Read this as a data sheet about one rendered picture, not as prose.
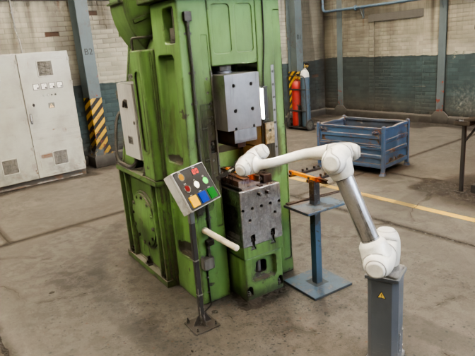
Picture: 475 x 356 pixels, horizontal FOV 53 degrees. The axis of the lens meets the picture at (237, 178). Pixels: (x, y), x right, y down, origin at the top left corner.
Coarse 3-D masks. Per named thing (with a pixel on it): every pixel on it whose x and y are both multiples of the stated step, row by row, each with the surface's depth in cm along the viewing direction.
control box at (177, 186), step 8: (184, 168) 313; (192, 168) 318; (200, 168) 324; (168, 176) 302; (176, 176) 304; (184, 176) 310; (192, 176) 315; (200, 176) 321; (208, 176) 327; (168, 184) 304; (176, 184) 301; (184, 184) 306; (192, 184) 311; (200, 184) 317; (208, 184) 323; (176, 192) 303; (184, 192) 303; (192, 192) 308; (176, 200) 304; (184, 200) 301; (200, 200) 311; (184, 208) 303; (192, 208) 302; (184, 216) 305
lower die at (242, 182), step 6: (222, 168) 387; (228, 174) 370; (234, 174) 368; (258, 174) 362; (222, 180) 372; (228, 180) 363; (234, 180) 357; (240, 180) 355; (246, 180) 356; (252, 180) 359; (240, 186) 354; (246, 186) 357
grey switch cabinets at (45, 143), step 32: (0, 64) 713; (32, 64) 741; (64, 64) 772; (0, 96) 720; (32, 96) 748; (64, 96) 780; (0, 128) 727; (32, 128) 756; (64, 128) 789; (0, 160) 734; (32, 160) 765; (64, 160) 797; (0, 192) 747
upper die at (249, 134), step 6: (222, 132) 356; (228, 132) 348; (234, 132) 342; (240, 132) 345; (246, 132) 348; (252, 132) 351; (222, 138) 358; (228, 138) 350; (234, 138) 344; (240, 138) 346; (246, 138) 349; (252, 138) 352
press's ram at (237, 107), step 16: (224, 80) 329; (240, 80) 337; (256, 80) 344; (224, 96) 333; (240, 96) 339; (256, 96) 347; (224, 112) 338; (240, 112) 342; (256, 112) 349; (224, 128) 342; (240, 128) 344
